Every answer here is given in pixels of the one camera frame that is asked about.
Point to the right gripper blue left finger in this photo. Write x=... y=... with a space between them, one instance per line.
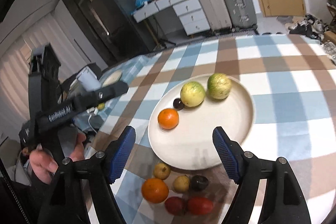
x=109 y=164

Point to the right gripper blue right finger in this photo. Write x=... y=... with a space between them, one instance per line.
x=232 y=156

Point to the orange mandarin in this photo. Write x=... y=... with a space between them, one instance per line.
x=154 y=190
x=168 y=119

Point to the green guava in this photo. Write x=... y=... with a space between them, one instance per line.
x=192 y=94
x=219 y=86

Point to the dark plum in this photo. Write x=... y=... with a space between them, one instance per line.
x=178 y=104
x=199 y=183

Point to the person's left hand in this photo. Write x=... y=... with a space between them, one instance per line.
x=43 y=164

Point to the large cream plate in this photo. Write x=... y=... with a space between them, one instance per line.
x=189 y=145

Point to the left brown longan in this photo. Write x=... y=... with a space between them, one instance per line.
x=161 y=171

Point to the brown longan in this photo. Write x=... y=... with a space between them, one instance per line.
x=181 y=184
x=161 y=171

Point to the white curtains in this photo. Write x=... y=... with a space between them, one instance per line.
x=15 y=69

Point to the small green lime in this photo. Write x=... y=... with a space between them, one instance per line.
x=101 y=106

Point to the white cylindrical canister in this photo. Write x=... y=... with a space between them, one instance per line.
x=88 y=79

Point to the right brown longan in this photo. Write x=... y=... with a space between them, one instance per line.
x=181 y=184

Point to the oblong red tomato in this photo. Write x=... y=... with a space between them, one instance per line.
x=199 y=205

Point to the round red tomato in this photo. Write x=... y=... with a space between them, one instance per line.
x=176 y=206

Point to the small cream plate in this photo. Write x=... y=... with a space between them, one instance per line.
x=113 y=78

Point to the checkered tablecloth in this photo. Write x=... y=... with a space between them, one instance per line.
x=292 y=83

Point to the dark grey refrigerator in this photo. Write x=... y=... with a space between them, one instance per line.
x=127 y=37

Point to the silver suitcase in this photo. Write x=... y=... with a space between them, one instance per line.
x=242 y=13

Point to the beige suitcase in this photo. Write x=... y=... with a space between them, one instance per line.
x=217 y=14

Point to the white drawer desk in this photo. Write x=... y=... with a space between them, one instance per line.
x=186 y=14

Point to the cardboard box on floor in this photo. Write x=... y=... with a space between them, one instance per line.
x=329 y=36

